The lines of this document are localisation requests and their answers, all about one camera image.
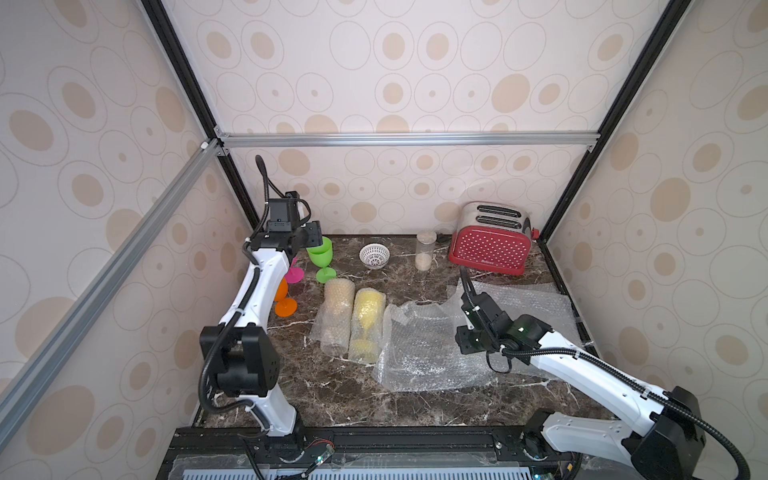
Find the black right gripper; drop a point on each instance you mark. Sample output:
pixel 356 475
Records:
pixel 466 341

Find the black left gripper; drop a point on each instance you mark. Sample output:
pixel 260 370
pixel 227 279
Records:
pixel 315 229

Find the green glass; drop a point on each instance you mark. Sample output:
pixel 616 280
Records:
pixel 321 256

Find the pink plastic wine glass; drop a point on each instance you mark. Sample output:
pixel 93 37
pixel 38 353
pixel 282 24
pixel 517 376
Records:
pixel 295 273

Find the clear bubble wrap sheet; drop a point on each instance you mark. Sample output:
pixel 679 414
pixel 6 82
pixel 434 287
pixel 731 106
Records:
pixel 539 300
pixel 419 352

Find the orange glass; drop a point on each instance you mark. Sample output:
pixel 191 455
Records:
pixel 284 305

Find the beige glass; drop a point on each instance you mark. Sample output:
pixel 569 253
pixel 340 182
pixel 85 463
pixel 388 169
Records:
pixel 332 324

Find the yellow glass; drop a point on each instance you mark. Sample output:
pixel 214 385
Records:
pixel 366 326

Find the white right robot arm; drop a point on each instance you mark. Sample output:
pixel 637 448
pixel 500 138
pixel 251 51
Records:
pixel 658 432

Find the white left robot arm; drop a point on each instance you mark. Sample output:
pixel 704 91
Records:
pixel 241 366

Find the white perforated strainer bowl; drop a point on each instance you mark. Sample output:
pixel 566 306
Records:
pixel 374 256

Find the red polka dot toaster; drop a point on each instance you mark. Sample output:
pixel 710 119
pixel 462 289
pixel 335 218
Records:
pixel 493 237

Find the clear jar with powder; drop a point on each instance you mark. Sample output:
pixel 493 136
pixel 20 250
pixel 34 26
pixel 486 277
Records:
pixel 424 251

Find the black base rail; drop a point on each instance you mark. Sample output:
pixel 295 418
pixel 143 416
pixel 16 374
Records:
pixel 361 452

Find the horizontal aluminium frame bar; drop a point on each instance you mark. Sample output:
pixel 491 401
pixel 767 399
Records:
pixel 410 139

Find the left diagonal aluminium frame bar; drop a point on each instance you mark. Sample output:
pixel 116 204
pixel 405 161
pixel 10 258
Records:
pixel 44 366

